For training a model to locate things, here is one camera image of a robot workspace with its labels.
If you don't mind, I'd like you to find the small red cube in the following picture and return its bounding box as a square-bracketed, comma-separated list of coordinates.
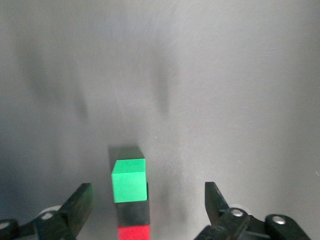
[116, 223, 151, 240]

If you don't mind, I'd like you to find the small green cube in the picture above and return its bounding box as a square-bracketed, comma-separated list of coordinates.
[110, 158, 148, 204]

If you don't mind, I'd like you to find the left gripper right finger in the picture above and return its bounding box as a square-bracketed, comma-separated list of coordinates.
[197, 181, 312, 240]

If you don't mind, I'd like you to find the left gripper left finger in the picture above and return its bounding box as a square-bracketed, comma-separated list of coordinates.
[0, 182, 95, 240]

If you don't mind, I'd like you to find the small black cube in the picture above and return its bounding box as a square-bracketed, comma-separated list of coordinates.
[114, 181, 151, 227]

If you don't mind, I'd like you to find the dark grey table mat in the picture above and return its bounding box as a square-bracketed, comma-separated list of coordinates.
[0, 0, 320, 240]

